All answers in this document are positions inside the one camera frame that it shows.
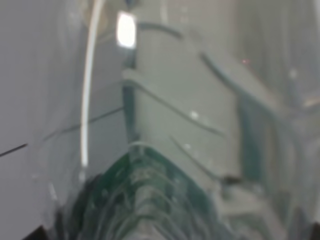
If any clear bottle green label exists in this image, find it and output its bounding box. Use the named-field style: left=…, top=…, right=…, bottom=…
left=33, top=0, right=320, bottom=240

